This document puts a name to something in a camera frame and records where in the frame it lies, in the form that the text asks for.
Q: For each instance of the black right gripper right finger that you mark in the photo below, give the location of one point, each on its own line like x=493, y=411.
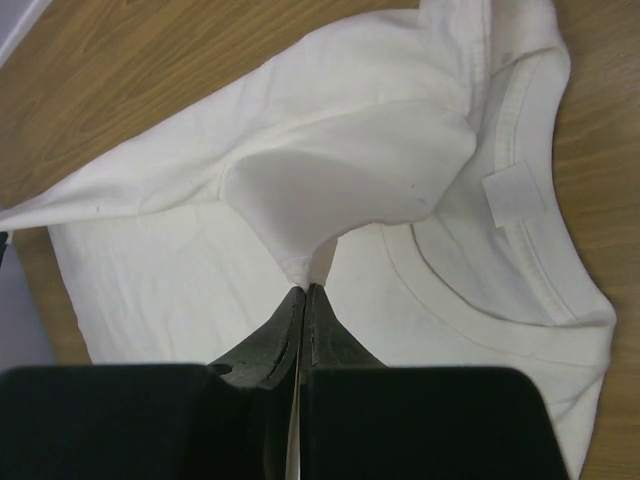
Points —
x=327, y=343

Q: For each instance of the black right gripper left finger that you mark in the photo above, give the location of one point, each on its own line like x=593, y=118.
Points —
x=265, y=357

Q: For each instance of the white t shirt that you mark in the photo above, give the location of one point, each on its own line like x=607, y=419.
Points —
x=401, y=158

